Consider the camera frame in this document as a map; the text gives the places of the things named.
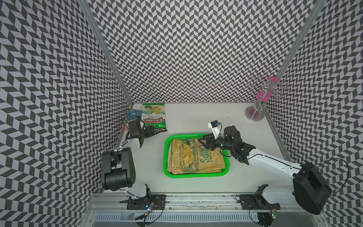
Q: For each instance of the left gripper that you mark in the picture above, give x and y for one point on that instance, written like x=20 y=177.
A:
x=150 y=131

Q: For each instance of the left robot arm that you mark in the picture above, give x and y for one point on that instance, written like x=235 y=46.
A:
x=118 y=169

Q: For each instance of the orange patterned bowl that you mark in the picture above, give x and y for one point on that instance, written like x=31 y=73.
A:
x=127 y=126

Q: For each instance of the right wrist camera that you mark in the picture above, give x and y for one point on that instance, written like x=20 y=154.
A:
x=216 y=128

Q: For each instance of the green plastic basket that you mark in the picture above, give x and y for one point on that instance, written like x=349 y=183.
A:
x=185 y=157

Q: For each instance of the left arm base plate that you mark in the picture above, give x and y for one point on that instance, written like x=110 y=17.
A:
x=142 y=204

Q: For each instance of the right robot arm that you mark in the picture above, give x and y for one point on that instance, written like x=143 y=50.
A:
x=306 y=185

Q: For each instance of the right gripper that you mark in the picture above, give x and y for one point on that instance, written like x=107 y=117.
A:
x=209 y=139

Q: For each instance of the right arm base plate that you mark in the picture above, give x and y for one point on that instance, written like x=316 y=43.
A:
x=248 y=201

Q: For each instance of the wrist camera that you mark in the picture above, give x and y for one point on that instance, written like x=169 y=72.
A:
x=216 y=128
x=135 y=129

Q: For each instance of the aluminium front rail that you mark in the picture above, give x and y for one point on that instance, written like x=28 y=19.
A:
x=182 y=202

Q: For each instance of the blue bowl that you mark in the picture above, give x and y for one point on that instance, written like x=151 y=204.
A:
x=134 y=115

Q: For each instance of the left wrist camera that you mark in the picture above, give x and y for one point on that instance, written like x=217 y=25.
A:
x=135 y=129

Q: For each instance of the brown Kettle chips bag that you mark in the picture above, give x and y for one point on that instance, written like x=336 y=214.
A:
x=158 y=130

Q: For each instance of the green white Chulo chips bag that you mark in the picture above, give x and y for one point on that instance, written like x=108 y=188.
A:
x=154 y=114

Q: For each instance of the tan green kettle CHIPS bag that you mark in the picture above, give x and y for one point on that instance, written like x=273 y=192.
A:
x=198 y=156

